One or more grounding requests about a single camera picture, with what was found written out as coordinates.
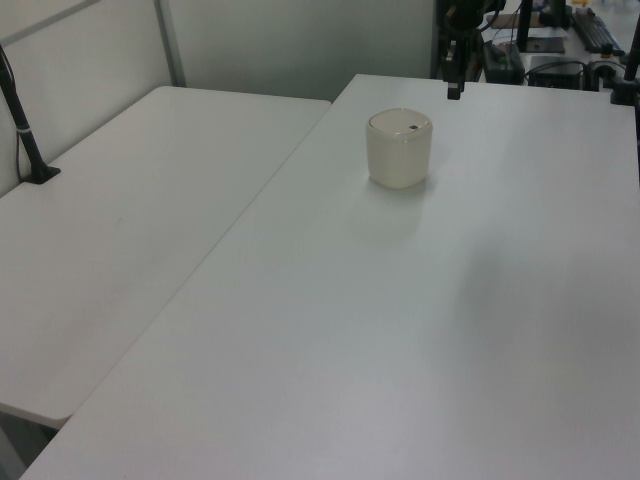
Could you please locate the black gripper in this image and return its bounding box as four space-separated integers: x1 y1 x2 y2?
442 0 504 101

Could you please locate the cream trash bin with lid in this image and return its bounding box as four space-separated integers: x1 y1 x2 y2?
365 107 434 190

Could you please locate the black device with green label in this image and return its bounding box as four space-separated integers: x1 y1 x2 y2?
481 41 525 84

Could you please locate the black monitor stand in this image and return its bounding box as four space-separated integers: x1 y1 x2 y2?
516 0 533 53

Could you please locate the black keyboard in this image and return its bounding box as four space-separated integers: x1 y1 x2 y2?
570 7 626 55

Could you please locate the black clamp stand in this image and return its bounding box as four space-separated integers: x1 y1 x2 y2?
608 29 640 107

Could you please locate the black box with cables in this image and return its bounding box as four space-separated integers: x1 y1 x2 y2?
525 54 587 90

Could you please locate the grey partition frame post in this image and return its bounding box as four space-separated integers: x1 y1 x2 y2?
153 0 187 87

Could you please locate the black camera pole with base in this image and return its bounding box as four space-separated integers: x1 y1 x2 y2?
0 43 62 187

